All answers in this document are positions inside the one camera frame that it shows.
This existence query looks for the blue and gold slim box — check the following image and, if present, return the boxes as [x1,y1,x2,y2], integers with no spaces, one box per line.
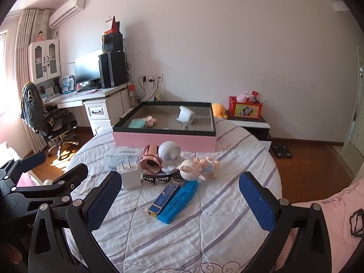
[146,180,180,219]

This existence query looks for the white charger plug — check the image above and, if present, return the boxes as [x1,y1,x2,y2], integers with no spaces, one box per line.
[116,161,143,191]

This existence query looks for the white wall sockets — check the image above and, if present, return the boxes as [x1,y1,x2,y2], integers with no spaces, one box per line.
[142,73,164,85]

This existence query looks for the pink pig doll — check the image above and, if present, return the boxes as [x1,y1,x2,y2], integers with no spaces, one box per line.
[176,156,221,182]

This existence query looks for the white desk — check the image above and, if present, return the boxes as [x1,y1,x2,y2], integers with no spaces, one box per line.
[42,85,136,137]

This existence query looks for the red triangular box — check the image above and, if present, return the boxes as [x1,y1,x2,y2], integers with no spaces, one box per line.
[104,16,120,35]

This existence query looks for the pink printed quilt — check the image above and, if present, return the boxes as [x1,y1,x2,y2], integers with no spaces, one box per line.
[280,176,364,273]

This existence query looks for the person's left hand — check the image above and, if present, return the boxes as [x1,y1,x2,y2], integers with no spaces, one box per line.
[6,250,23,265]

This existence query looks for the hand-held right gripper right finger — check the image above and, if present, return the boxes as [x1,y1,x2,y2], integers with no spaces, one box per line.
[239,172,332,273]

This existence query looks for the yellow octopus plush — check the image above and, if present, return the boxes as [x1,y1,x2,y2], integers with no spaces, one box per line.
[212,103,229,119]

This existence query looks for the red printed storage crate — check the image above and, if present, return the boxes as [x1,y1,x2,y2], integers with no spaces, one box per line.
[229,96,263,120]

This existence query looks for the white glass-door cabinet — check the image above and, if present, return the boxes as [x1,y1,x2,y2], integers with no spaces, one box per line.
[28,39,61,85]

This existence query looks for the black and white low cabinet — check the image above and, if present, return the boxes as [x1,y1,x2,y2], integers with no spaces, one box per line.
[225,114,272,149]

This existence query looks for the black computer monitor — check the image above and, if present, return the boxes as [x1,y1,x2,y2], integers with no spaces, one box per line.
[74,49,102,89]

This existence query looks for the dark printed jacket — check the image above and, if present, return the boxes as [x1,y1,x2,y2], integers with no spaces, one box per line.
[20,82,48,135]

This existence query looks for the blue box on desk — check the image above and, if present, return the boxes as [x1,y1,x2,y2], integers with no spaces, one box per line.
[61,75,75,94]

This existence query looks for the black computer tower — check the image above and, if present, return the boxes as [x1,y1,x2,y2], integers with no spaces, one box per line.
[98,51,128,89]

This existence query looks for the black floor scale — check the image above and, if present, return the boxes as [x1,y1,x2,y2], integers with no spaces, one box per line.
[270,144,293,159]

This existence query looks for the pink storage box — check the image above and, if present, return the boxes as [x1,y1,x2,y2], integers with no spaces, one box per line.
[112,101,217,152]

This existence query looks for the rose gold cup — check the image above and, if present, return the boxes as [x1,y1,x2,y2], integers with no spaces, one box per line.
[138,144,163,175]

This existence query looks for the white doorway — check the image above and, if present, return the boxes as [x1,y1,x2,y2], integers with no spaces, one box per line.
[343,63,364,160]

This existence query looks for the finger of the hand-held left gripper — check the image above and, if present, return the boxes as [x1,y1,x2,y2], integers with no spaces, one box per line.
[0,152,47,189]
[11,163,89,209]

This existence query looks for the orange capped bottle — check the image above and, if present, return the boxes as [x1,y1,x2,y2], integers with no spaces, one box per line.
[127,81,137,106]

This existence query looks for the pale wipes packet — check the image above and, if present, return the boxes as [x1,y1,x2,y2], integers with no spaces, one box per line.
[104,147,144,170]

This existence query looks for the blue highlighter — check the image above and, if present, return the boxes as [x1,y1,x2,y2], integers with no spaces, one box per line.
[157,181,199,225]

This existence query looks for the black hair clip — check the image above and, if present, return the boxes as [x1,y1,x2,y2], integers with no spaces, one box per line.
[141,172,184,185]

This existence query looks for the window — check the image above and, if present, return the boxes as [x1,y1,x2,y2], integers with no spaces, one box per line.
[0,29,8,63]

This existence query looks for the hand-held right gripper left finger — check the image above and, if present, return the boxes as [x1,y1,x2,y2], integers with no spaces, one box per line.
[28,171,123,273]

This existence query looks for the white air conditioner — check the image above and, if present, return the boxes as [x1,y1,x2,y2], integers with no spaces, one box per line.
[49,0,86,29]

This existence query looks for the black office chair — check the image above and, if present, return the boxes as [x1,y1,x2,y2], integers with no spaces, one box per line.
[20,82,80,160]

